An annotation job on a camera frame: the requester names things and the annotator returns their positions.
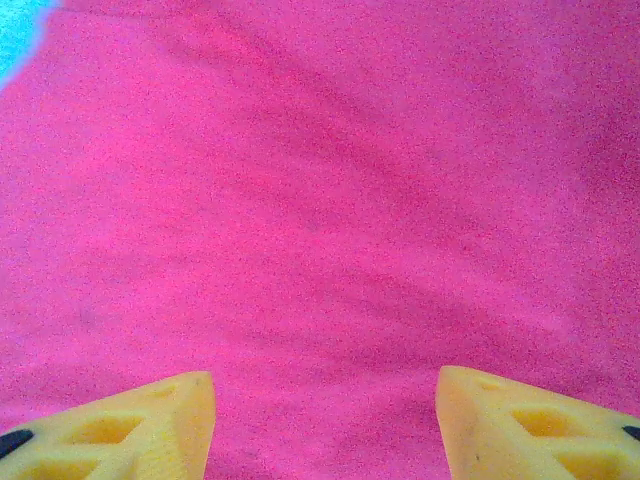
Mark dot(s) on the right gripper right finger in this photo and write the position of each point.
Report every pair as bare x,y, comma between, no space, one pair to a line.
490,440

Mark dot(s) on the red t-shirt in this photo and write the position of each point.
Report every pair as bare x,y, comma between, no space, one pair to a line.
320,200

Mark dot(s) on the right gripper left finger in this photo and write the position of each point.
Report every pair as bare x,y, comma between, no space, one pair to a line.
150,440

